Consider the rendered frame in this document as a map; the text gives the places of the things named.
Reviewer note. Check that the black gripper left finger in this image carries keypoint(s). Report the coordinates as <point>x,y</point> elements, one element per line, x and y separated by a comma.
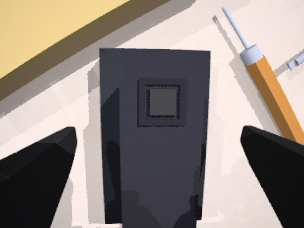
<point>33,179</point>

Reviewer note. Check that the tan rectangular panel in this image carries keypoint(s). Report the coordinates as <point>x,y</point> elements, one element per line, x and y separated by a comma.
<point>37,35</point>

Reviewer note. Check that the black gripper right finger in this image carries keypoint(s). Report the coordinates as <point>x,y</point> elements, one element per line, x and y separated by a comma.
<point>278,165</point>

